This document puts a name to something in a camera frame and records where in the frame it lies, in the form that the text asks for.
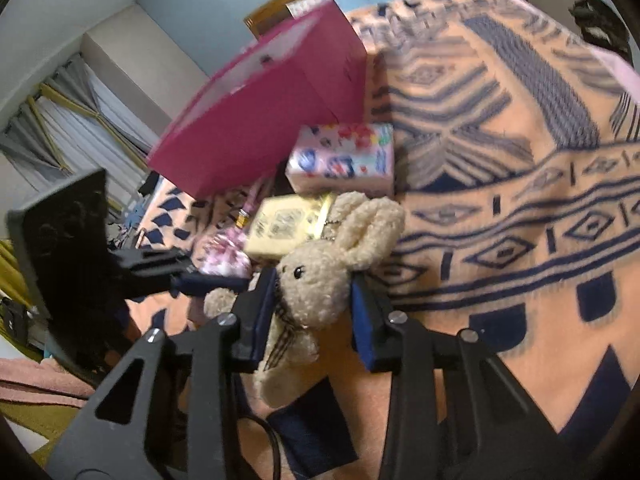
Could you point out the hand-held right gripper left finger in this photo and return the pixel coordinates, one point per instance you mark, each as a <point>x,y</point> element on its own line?
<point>263,310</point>

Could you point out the dark object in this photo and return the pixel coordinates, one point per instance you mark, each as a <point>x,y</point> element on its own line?
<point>600,22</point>

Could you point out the white patterned pillow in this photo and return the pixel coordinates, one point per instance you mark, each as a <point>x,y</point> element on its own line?
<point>307,6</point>

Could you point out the yellow tissue pack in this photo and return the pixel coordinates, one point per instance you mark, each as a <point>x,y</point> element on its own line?
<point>280,225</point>

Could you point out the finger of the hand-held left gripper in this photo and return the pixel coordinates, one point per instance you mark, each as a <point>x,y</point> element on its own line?
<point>210,284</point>

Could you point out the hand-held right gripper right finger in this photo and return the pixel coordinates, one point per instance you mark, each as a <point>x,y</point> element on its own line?
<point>362,322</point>

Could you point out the yellow cloth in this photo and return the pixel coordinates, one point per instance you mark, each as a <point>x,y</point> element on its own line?
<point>7,270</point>

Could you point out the orange patterned blanket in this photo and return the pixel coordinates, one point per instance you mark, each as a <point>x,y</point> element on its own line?
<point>500,210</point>

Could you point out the grey curtains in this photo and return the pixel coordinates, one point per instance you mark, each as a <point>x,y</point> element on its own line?
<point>75,125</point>

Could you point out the floral tissue pack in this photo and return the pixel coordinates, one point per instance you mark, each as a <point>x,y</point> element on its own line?
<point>340,160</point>

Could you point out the pink storage box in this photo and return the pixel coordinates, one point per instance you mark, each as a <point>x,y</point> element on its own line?
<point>250,125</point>

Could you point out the beige bunny plush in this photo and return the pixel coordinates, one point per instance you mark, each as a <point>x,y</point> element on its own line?
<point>315,280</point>

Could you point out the pink knit cloth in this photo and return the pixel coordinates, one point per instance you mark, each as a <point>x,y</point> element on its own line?
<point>40,380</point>

